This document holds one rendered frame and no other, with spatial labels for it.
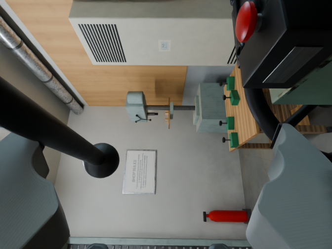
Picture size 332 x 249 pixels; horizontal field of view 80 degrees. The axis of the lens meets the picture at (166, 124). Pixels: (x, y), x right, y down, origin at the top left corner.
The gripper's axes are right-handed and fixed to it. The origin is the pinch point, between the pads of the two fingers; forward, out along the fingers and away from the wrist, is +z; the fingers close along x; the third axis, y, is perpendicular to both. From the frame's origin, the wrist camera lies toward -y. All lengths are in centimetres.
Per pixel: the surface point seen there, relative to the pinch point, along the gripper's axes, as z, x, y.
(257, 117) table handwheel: 16.4, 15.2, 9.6
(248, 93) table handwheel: 19.3, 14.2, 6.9
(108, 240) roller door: 126, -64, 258
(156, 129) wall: 254, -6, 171
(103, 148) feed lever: 4.1, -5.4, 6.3
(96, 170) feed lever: 2.7, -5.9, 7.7
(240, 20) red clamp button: 7.5, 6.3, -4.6
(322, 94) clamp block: 8.6, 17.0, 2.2
